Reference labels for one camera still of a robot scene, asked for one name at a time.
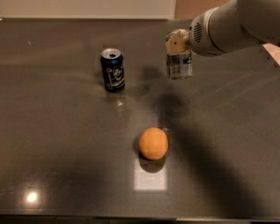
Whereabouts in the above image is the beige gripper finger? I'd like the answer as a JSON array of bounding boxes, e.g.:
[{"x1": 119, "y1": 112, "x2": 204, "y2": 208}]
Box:
[{"x1": 165, "y1": 29, "x2": 189, "y2": 54}]

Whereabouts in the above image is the silver green 7up can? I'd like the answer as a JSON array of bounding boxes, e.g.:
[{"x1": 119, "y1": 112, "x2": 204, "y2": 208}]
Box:
[{"x1": 164, "y1": 29, "x2": 193, "y2": 81}]

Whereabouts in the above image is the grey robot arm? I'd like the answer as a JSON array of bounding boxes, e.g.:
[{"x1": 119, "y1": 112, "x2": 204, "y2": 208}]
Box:
[{"x1": 165, "y1": 0, "x2": 280, "y2": 56}]

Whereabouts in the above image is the blue pepsi can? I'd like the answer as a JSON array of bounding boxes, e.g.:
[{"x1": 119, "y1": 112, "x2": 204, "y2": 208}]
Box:
[{"x1": 100, "y1": 48, "x2": 125, "y2": 92}]

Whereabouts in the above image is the orange fruit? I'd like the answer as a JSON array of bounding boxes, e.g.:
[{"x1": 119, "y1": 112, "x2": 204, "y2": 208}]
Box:
[{"x1": 138, "y1": 127, "x2": 169, "y2": 161}]

